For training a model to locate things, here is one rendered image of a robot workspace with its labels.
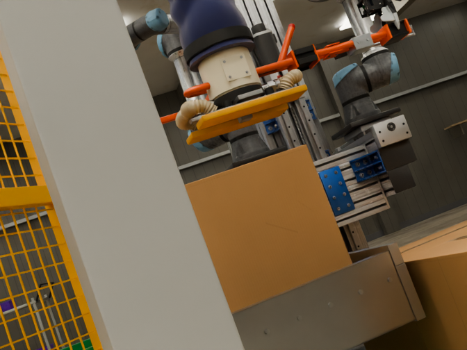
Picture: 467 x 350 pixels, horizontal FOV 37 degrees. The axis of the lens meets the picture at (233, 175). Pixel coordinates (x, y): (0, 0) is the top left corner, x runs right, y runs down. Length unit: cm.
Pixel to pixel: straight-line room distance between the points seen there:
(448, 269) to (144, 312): 107
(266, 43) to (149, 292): 206
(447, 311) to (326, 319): 33
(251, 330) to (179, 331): 82
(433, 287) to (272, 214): 47
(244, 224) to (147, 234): 100
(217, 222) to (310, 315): 36
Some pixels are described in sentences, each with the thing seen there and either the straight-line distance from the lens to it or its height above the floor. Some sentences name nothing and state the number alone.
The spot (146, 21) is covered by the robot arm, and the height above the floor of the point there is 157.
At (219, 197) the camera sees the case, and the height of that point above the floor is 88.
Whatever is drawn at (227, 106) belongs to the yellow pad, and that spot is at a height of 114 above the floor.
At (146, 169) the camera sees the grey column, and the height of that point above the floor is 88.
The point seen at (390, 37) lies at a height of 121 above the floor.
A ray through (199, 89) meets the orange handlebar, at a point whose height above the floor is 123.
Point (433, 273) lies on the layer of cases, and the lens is 188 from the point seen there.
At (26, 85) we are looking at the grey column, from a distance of 94.
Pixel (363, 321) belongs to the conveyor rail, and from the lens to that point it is 182.
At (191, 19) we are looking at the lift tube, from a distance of 216.
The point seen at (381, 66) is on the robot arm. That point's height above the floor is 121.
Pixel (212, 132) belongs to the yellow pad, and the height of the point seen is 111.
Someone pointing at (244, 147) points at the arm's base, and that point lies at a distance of 261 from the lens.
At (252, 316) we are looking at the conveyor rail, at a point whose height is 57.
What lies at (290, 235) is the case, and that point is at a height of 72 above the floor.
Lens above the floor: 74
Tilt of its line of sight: 6 degrees up
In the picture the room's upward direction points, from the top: 21 degrees counter-clockwise
